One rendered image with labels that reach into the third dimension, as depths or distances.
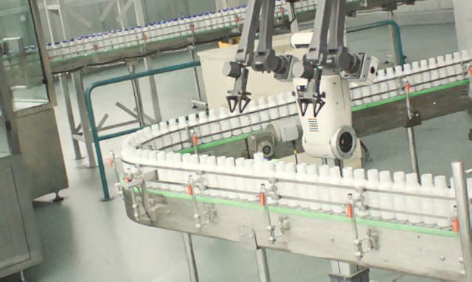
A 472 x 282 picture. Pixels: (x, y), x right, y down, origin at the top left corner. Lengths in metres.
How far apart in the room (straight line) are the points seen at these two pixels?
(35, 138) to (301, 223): 5.37
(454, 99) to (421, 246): 2.73
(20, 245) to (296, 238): 3.22
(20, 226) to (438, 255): 3.87
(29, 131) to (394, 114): 4.02
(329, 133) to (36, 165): 4.85
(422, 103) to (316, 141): 1.54
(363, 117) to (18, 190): 2.38
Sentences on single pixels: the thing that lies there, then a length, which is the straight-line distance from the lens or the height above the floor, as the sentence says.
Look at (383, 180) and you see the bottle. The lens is 3.44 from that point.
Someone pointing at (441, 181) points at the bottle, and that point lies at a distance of 3.28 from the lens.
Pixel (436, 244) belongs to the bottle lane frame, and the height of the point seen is 0.95.
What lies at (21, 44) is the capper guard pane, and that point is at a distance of 8.81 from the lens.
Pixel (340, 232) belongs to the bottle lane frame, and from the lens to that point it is 3.61.
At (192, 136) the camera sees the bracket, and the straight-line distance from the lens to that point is 5.16.
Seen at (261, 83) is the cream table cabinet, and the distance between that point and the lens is 7.86.
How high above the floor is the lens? 2.02
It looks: 11 degrees down
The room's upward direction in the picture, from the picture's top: 9 degrees counter-clockwise
